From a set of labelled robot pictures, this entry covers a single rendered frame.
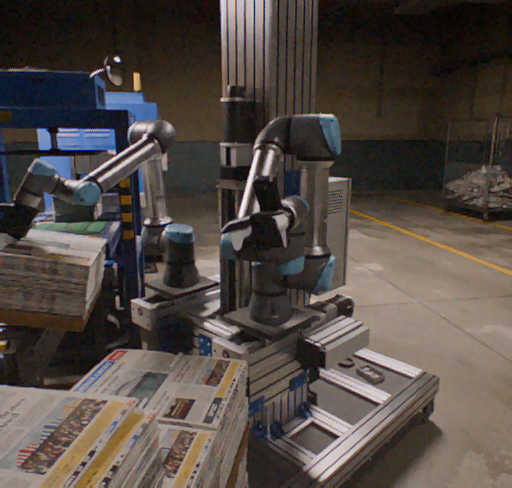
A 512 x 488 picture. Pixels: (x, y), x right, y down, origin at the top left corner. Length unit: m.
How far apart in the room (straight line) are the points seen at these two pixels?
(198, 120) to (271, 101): 8.58
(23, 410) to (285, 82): 1.31
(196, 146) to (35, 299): 8.75
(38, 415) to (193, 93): 9.69
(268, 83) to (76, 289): 0.92
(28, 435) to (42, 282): 0.96
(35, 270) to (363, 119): 10.04
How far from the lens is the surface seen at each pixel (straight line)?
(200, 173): 10.15
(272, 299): 1.43
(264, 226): 0.92
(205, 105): 10.16
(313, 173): 1.32
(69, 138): 5.05
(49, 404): 0.66
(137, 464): 0.59
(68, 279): 1.52
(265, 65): 1.61
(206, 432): 0.97
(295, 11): 1.72
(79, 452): 0.57
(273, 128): 1.33
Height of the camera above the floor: 1.40
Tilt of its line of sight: 13 degrees down
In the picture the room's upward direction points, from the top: straight up
